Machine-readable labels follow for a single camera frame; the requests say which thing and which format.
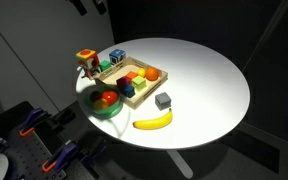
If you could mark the dark purple plum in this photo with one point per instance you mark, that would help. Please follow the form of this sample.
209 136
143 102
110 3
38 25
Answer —
95 96

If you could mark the magenta block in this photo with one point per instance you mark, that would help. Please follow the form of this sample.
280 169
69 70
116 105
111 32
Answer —
131 75

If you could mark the green bowl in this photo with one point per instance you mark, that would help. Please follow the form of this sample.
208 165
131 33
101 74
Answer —
113 111

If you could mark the magenta cube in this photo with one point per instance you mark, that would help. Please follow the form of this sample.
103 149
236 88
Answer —
122 82

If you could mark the black perforated breadboard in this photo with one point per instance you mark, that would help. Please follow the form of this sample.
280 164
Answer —
27 153

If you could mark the lime green cube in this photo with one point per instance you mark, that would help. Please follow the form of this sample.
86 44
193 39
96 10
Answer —
139 82

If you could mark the purple orange clamp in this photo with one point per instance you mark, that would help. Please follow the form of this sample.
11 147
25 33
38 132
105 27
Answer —
64 155
34 116

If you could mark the multicoloured picture cube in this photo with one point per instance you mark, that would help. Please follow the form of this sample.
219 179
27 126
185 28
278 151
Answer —
87 56

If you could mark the yellow peach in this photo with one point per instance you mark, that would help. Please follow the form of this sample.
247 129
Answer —
101 104

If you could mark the dark green cube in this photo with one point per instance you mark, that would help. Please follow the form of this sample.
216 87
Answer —
105 65

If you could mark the yellow lemon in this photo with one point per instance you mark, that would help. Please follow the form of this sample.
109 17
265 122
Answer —
141 72

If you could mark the grey cube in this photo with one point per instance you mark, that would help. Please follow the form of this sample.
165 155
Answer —
162 100

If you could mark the yellow banana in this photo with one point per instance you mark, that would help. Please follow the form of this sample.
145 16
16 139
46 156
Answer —
150 124

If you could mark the blue white picture cube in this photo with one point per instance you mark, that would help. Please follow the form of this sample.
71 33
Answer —
116 55

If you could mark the red tomato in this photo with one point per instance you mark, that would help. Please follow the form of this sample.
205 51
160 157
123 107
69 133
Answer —
110 96

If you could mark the white table leg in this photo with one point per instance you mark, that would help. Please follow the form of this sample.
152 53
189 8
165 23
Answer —
180 163

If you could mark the wooden tray box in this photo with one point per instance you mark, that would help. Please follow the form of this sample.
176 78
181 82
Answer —
115 74

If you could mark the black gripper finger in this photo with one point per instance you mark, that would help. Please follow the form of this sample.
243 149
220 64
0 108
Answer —
100 6
79 6

